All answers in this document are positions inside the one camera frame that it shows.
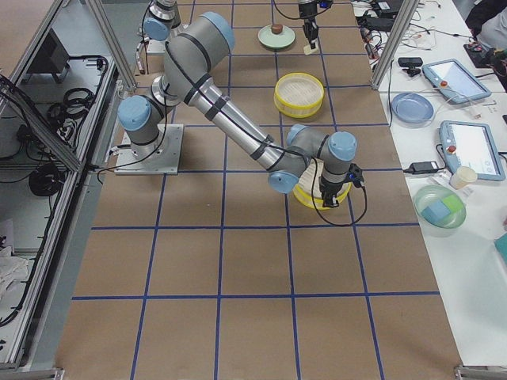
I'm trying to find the aluminium frame post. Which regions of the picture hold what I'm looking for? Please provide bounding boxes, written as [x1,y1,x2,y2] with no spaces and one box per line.
[371,0,419,90]

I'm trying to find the black power adapter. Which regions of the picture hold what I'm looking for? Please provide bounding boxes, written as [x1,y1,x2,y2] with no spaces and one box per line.
[403,161,446,175]

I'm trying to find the black monitor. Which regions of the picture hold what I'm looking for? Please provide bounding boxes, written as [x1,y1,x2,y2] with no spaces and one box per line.
[22,28,70,84]

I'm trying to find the lower teach pendant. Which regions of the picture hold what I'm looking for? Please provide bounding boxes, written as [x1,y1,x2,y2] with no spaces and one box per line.
[439,120,505,181]

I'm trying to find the green sponge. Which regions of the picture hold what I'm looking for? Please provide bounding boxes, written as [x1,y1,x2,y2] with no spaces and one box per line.
[441,194,464,214]

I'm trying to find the yellow bamboo steamer base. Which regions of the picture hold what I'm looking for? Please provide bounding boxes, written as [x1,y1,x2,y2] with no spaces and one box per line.
[273,72,324,119]

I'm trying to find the blue plate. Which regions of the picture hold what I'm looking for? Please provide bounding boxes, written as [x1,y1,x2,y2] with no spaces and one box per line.
[391,93,434,124]

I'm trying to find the paper cup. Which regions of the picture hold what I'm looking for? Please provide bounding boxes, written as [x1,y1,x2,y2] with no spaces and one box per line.
[449,166,478,189]

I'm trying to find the teach pendant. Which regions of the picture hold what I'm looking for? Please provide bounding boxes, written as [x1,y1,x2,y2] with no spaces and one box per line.
[439,120,505,181]
[421,59,491,104]

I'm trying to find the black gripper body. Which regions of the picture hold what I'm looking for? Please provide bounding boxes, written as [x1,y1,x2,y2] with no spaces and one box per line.
[319,163,364,208]
[298,0,333,40]

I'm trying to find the upper teach pendant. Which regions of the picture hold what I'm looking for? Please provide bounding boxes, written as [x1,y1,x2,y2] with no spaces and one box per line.
[421,59,491,104]

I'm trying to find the blue sponge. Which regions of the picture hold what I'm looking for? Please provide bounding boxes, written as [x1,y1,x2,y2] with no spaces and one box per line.
[421,199,451,225]

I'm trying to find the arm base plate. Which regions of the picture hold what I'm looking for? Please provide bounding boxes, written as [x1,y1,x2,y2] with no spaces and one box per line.
[114,123,184,175]

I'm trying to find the brown steamed bun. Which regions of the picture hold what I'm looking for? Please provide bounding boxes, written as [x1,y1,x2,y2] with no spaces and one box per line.
[270,24,283,35]

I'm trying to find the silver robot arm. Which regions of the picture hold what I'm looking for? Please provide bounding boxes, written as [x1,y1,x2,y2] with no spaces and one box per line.
[118,9,364,208]
[141,1,334,51]

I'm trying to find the white steamed bun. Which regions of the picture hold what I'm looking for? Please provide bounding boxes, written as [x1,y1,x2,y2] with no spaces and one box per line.
[303,44,318,55]

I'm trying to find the light green plate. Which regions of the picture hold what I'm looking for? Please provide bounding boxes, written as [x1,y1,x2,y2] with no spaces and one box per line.
[257,25,295,50]

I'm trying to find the yellow bamboo steamer tray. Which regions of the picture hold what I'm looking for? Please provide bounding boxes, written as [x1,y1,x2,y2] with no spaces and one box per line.
[292,159,330,211]

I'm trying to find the black webcam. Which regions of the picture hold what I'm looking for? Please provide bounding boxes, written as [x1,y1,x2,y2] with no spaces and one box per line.
[398,57,423,78]

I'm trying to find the green glass bowl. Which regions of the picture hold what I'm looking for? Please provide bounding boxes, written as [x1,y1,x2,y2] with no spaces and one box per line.
[414,184,467,229]

